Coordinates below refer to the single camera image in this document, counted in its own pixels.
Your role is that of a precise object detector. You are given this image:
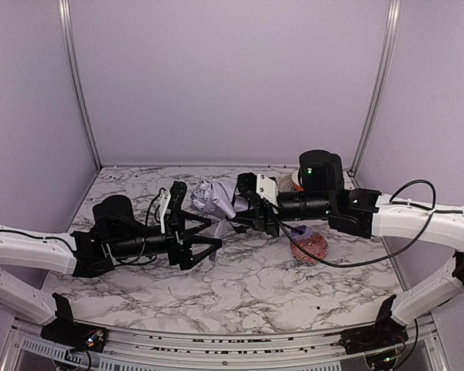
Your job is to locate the lilac folding umbrella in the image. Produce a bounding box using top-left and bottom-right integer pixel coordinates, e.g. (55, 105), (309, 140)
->
(189, 178), (314, 264)

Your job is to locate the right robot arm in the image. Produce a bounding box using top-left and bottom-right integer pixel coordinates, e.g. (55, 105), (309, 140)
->
(234, 150), (464, 354)

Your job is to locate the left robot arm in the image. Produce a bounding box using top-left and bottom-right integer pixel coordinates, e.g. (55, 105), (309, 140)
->
(0, 182), (222, 352)

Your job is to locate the grey swirl plate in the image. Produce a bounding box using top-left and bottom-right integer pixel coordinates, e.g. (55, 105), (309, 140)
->
(278, 175), (302, 192)

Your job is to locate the orange white bowl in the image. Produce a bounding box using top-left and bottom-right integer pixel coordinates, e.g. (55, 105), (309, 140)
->
(291, 169), (304, 192)

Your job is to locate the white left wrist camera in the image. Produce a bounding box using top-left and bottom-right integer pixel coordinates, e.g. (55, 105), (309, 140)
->
(159, 189), (171, 235)

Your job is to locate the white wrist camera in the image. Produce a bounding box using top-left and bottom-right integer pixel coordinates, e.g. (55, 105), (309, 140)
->
(159, 189), (171, 235)
(256, 174), (279, 206)

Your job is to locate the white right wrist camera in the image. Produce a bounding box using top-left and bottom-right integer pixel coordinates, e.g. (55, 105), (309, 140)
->
(256, 174), (279, 206)

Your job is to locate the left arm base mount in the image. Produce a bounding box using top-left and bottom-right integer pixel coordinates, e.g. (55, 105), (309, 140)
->
(40, 322), (108, 352)

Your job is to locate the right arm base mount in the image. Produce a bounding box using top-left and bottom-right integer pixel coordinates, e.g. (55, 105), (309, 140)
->
(338, 325), (409, 355)

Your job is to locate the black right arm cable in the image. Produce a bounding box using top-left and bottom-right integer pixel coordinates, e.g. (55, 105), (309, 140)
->
(270, 178), (464, 268)

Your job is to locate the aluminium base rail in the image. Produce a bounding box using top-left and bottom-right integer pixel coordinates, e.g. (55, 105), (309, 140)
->
(0, 315), (450, 370)

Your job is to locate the left aluminium frame post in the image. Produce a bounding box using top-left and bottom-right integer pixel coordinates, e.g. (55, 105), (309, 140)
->
(58, 0), (102, 173)

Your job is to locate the aluminium frame post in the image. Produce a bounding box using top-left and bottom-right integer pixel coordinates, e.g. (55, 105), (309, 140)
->
(349, 0), (402, 177)
(58, 0), (102, 173)

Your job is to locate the right aluminium frame post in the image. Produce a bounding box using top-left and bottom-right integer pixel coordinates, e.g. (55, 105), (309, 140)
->
(349, 0), (402, 177)

